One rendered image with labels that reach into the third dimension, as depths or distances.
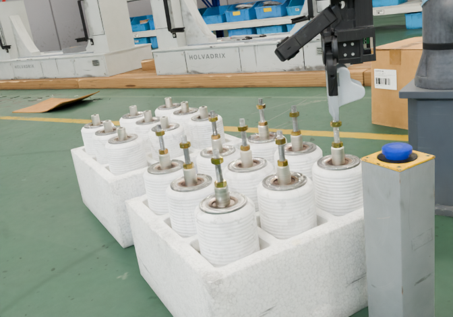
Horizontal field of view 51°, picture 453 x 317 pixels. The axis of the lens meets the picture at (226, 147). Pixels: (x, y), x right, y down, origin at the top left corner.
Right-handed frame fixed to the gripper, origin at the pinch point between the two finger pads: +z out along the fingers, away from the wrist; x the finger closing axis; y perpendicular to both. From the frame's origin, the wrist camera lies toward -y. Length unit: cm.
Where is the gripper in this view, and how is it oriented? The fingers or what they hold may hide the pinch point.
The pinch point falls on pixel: (331, 112)
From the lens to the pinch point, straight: 83.4
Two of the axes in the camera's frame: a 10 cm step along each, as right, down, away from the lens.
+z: 1.3, 9.5, 3.0
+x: 1.5, -3.2, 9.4
